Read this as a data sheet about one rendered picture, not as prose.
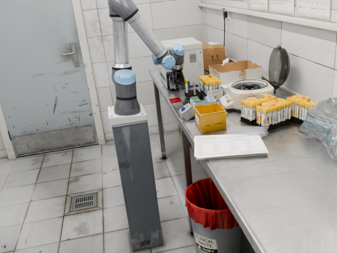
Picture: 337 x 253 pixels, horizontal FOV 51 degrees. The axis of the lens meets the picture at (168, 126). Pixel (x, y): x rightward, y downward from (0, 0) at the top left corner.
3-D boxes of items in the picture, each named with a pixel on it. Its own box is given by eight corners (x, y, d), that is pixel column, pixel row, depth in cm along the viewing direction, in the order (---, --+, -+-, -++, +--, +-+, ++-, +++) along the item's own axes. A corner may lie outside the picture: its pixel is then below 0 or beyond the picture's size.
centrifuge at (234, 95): (217, 101, 218) (217, 81, 214) (266, 96, 218) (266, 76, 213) (224, 114, 196) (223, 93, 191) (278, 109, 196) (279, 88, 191)
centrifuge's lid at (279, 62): (270, 42, 204) (284, 42, 205) (264, 84, 214) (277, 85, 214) (282, 48, 185) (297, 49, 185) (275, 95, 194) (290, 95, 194)
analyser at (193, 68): (160, 80, 276) (156, 41, 265) (195, 75, 280) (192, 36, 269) (168, 91, 248) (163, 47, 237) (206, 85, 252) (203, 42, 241)
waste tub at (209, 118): (194, 124, 188) (193, 106, 184) (218, 120, 189) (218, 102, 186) (200, 134, 175) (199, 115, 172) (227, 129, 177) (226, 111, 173)
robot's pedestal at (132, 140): (133, 252, 229) (111, 126, 196) (130, 232, 248) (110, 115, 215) (163, 245, 232) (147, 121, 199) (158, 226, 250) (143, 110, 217)
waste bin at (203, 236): (184, 238, 237) (178, 180, 220) (236, 227, 242) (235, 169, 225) (198, 281, 202) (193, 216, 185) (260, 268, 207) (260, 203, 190)
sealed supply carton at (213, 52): (192, 63, 319) (191, 42, 312) (218, 60, 319) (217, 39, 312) (197, 72, 290) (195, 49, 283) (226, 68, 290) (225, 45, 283)
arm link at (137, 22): (125, -14, 177) (181, 61, 198) (122, -14, 187) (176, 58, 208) (107, 1, 178) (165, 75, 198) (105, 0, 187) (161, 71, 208)
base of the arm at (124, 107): (112, 116, 199) (110, 99, 195) (116, 107, 213) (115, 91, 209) (139, 115, 198) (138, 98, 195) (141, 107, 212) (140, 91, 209)
